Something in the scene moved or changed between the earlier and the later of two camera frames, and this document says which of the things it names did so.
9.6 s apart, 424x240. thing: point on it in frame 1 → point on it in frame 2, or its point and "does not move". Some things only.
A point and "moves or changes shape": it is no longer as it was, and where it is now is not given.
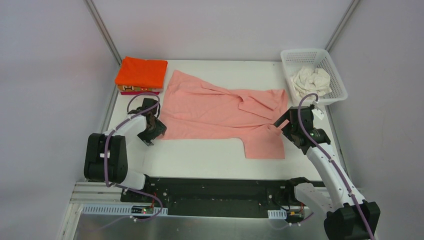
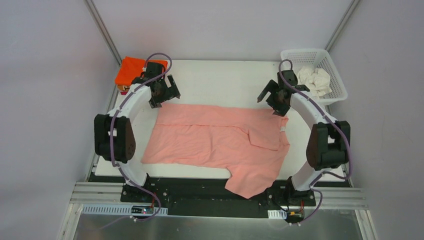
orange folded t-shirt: (134, 71) does not move
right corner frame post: (342, 24) does not move
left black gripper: (154, 131) → (164, 93)
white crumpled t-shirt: (307, 81) does not move
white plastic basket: (314, 58) does not move
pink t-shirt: (193, 110) moves or changes shape
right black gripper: (286, 127) → (274, 96)
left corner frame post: (103, 30) does not move
